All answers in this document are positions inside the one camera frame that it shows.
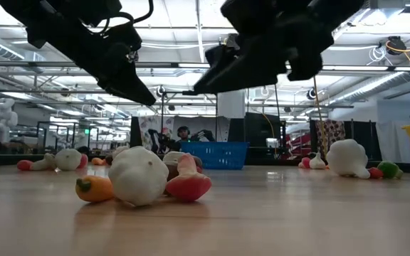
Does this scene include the black ceiling cable reel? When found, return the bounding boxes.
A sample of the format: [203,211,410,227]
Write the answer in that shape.
[379,35,408,56]

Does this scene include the large white toy garlic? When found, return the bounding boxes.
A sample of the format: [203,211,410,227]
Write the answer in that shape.
[107,146,170,208]
[325,139,372,180]

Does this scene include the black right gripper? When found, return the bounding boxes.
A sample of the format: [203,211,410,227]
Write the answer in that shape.
[183,0,334,95]

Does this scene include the green cap toy mushroom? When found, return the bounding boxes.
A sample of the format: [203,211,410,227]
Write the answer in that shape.
[377,161,404,180]

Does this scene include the patterned hanging cloth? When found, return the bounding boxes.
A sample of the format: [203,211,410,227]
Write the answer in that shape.
[314,119,347,152]

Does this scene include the yellow hanging cable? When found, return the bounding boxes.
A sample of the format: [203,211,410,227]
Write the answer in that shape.
[312,75,330,159]

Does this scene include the blue plastic basket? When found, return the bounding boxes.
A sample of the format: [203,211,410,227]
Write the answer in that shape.
[180,141,250,171]

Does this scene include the orange carrot piece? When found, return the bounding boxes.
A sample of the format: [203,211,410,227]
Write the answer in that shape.
[16,159,34,171]

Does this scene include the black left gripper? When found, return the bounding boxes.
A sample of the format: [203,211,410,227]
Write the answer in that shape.
[46,16,157,107]

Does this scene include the black background stand frame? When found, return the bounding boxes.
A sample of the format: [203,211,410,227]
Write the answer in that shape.
[160,90,219,150]

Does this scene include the red toy pepper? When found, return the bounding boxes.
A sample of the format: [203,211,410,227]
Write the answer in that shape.
[367,166,384,180]

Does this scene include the black divider panel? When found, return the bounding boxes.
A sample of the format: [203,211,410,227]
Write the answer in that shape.
[244,112,286,159]

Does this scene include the white humanoid figure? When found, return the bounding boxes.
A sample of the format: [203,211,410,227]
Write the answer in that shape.
[0,97,19,143]

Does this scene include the black hanging cable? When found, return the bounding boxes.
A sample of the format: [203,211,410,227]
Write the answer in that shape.
[273,84,283,145]

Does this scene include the white toy mushroom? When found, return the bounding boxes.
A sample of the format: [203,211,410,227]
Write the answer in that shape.
[30,152,58,171]

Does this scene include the person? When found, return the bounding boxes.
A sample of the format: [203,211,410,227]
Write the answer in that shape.
[172,125,195,152]

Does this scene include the red storage rack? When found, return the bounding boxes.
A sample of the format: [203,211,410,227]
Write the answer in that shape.
[285,133,313,160]

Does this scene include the orange toy pepper green stem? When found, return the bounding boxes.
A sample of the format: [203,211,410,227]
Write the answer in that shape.
[75,175,115,203]

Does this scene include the small white toy garlic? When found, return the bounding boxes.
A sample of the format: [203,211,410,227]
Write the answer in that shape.
[308,151,327,170]

